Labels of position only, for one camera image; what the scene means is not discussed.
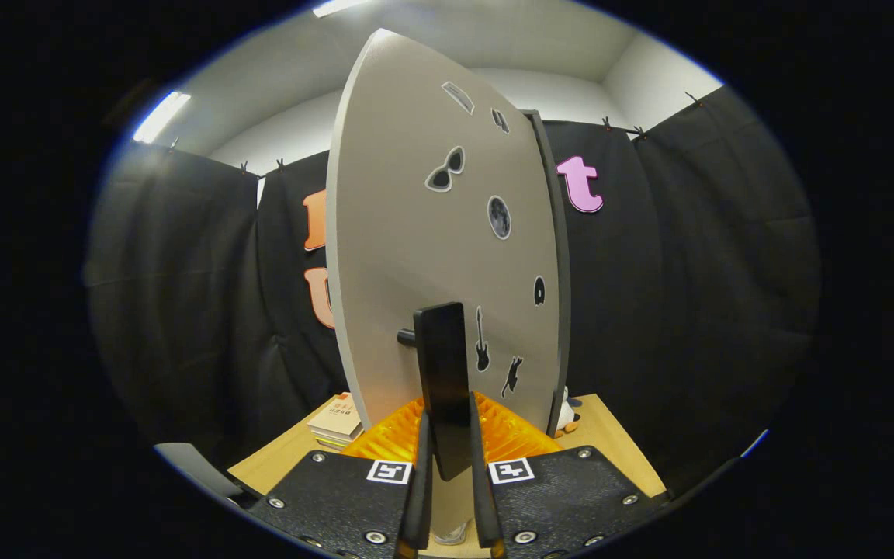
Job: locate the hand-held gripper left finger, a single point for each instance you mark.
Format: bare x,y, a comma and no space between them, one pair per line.
420,505

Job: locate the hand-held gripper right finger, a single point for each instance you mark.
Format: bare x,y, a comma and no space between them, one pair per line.
486,512

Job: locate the dark grey shoe cabinet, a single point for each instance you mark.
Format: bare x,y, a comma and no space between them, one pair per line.
563,272

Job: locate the beige shoe cabinet door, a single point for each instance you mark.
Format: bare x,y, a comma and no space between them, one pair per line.
400,233

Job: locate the black backdrop cloth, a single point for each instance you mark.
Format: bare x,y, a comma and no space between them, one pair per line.
183,310

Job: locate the black backdrop clips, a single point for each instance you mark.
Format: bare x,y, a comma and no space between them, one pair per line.
606,123

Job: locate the ceiling light panel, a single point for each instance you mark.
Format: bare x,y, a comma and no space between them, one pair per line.
161,116
338,6

